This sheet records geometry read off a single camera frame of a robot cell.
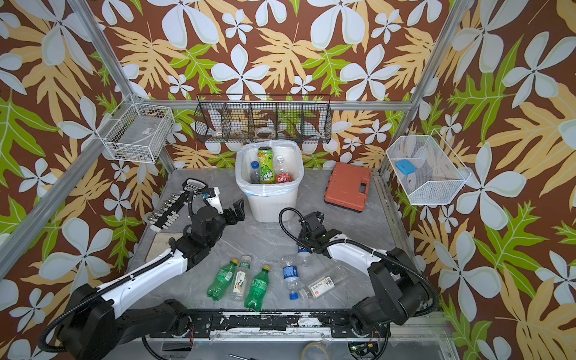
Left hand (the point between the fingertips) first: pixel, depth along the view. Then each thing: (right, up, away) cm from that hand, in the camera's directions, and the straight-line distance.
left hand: (233, 199), depth 81 cm
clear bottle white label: (+30, -32, -3) cm, 44 cm away
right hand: (+25, -17, +10) cm, 32 cm away
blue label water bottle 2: (+21, -27, -1) cm, 34 cm away
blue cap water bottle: (+26, -23, +6) cm, 36 cm away
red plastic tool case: (+50, +5, +28) cm, 57 cm away
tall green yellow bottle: (+11, +14, +8) cm, 20 cm away
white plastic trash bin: (+16, -4, +7) cm, 18 cm away
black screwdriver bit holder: (-36, -6, +22) cm, 43 cm away
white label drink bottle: (+3, -29, -3) cm, 30 cm away
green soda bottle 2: (+9, -32, -4) cm, 33 cm away
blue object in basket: (+66, +13, +5) cm, 68 cm away
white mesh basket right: (+74, +9, -3) cm, 75 cm away
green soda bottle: (-5, -31, +3) cm, 32 cm away
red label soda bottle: (+18, +10, +10) cm, 23 cm away
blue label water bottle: (+6, +11, +17) cm, 21 cm away
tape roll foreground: (+29, -48, -8) cm, 57 cm away
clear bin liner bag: (+4, +19, +10) cm, 22 cm away
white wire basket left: (-39, +26, +6) cm, 47 cm away
